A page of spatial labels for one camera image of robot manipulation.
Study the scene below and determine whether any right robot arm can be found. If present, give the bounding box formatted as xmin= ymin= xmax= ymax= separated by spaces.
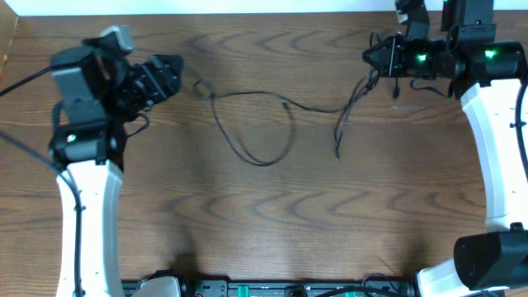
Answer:
xmin=363 ymin=0 xmax=527 ymax=296

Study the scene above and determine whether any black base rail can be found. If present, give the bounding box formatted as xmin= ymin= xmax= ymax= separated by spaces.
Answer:
xmin=121 ymin=270 xmax=418 ymax=297

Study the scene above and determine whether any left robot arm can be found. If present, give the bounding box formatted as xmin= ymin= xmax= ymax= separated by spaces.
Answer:
xmin=49 ymin=45 xmax=184 ymax=296

